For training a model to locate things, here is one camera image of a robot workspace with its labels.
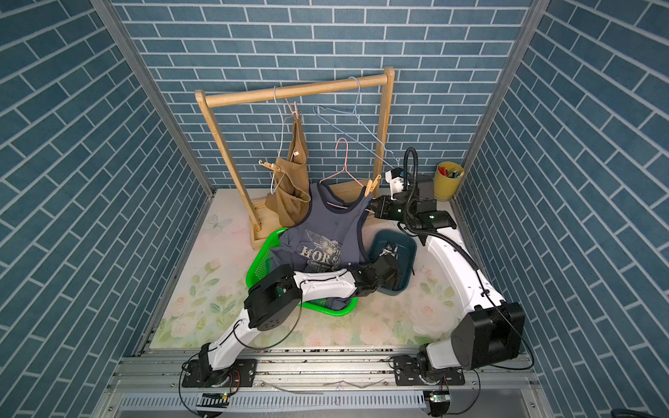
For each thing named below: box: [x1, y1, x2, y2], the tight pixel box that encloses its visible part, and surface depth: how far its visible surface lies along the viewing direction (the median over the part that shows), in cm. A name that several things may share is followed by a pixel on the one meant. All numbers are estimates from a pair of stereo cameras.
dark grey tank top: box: [270, 181, 372, 311], surface depth 90 cm
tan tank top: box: [264, 116, 311, 229], surface depth 91 cm
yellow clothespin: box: [364, 174, 382, 198], surface depth 78 cm
